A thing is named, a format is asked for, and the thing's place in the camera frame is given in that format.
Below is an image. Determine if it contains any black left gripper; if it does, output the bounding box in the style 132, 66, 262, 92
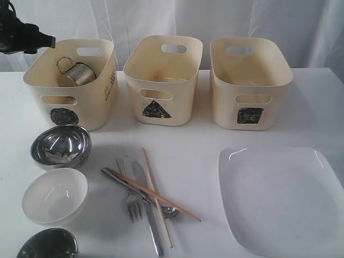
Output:
1, 1, 56, 54

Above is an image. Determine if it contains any steel mug with handle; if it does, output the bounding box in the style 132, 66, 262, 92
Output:
56, 56, 97, 87

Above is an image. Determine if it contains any large stainless steel bowl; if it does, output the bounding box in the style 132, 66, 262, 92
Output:
30, 125, 92, 171

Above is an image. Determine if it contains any brown wooden chopstick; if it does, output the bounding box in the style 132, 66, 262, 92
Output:
105, 167, 202, 222

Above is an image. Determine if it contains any white ceramic bowl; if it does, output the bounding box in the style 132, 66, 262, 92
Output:
21, 168, 89, 226

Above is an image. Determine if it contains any light wooden chopstick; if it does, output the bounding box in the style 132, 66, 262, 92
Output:
141, 147, 174, 248

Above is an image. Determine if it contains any stainless steel knife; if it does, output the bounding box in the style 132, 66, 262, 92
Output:
133, 161, 164, 257

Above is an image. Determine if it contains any stainless steel fork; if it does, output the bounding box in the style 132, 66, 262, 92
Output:
116, 157, 142, 223

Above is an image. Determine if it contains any small stainless steel cup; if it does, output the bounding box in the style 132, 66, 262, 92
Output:
17, 227, 78, 257

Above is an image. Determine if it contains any stainless steel spoon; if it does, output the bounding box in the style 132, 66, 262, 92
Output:
101, 168, 179, 219

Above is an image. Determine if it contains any cream bin with circle mark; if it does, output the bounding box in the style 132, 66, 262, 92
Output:
23, 39, 118, 131

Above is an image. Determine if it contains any cream bin with triangle mark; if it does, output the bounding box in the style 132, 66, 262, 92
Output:
123, 35, 203, 126

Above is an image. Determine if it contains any cream bin with square mark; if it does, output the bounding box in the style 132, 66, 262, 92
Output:
210, 37, 293, 131

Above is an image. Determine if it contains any white backdrop curtain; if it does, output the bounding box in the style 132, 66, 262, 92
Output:
13, 1, 343, 77

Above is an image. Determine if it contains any white square plate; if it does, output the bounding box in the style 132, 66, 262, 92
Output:
218, 147, 343, 257

